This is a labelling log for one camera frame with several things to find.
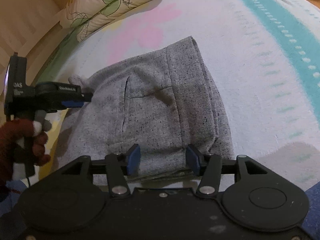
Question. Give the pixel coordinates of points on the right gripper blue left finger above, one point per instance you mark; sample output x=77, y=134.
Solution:
x=120, y=166

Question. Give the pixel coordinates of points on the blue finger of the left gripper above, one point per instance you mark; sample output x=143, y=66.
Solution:
x=72, y=104
x=82, y=97

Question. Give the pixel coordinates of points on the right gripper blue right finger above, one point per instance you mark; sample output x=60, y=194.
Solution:
x=208, y=167

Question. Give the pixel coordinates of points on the grey speckled pants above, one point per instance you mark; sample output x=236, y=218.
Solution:
x=163, y=101

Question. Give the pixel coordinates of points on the maroon gloved left hand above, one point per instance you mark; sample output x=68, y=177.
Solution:
x=23, y=141

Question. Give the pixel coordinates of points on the beige wooden bed headboard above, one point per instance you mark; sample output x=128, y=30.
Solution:
x=32, y=29

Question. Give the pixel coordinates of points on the blue trouser leg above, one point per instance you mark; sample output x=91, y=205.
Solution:
x=311, y=223

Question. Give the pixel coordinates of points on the pastel patterned bed sheet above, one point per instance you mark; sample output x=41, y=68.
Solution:
x=263, y=56

